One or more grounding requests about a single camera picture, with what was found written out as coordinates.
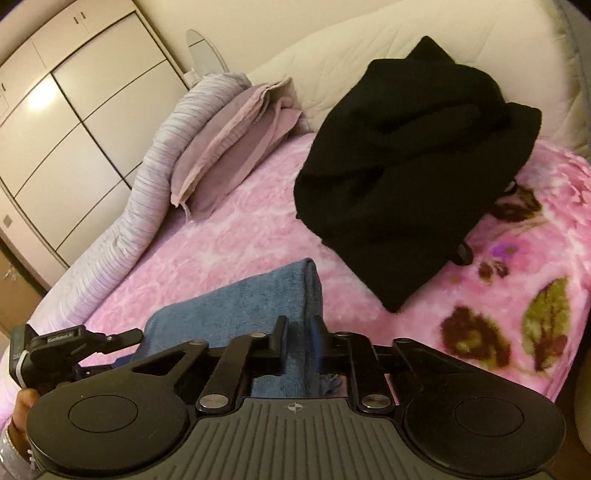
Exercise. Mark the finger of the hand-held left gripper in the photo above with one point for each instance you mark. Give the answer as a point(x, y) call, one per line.
point(115, 338)
point(99, 369)

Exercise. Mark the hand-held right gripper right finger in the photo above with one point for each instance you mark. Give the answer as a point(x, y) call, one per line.
point(319, 341)

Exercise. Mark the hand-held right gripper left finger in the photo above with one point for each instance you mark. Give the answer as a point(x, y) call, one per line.
point(280, 339)

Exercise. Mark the blue denim jeans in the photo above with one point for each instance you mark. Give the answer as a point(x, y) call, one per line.
point(258, 300)

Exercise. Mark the person's left forearm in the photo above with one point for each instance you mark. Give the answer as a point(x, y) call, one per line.
point(13, 450)

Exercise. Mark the person's left hand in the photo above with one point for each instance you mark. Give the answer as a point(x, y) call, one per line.
point(22, 408)

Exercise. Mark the pink floral blanket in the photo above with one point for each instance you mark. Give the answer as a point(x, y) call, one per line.
point(240, 221)

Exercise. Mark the grey ribbed quilt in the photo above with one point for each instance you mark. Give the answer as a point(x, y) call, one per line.
point(152, 175)

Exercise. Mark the black knit garment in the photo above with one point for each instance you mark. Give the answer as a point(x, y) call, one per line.
point(406, 175)

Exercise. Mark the lilac folded pillowcase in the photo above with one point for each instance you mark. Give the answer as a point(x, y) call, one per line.
point(221, 157)

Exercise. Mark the cream sliding door wardrobe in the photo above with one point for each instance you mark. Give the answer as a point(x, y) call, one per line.
point(78, 120)

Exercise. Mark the mauve pillow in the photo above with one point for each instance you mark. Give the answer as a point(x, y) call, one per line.
point(272, 104)

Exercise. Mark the white padded headboard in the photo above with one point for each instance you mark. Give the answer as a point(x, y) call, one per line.
point(461, 50)

